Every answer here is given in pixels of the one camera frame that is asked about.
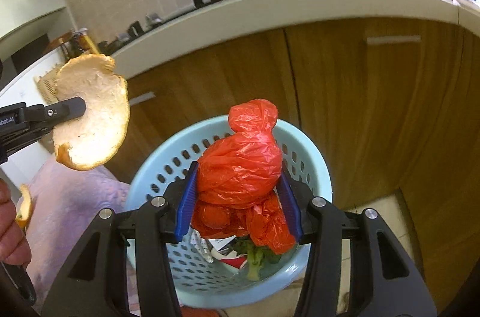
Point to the wooden kitchen cabinets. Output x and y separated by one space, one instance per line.
392 104

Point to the dark sauce bottle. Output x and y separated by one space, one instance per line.
82 44

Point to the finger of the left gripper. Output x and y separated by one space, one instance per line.
47 117

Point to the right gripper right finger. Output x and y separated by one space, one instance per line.
384 279

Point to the white countertop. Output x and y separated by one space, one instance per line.
230 19

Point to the beige utensil holder basket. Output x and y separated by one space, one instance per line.
46 84

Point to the red plastic bag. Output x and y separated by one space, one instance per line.
236 179

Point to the orange peel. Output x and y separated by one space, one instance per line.
91 140

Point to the white heart pattern paper bag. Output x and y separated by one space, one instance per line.
201 246

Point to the person left hand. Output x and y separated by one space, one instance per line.
14 248

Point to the light blue plastic basket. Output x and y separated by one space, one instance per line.
212 285

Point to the green bok choy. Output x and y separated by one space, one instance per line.
257 256

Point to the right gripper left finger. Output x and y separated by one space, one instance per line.
93 280

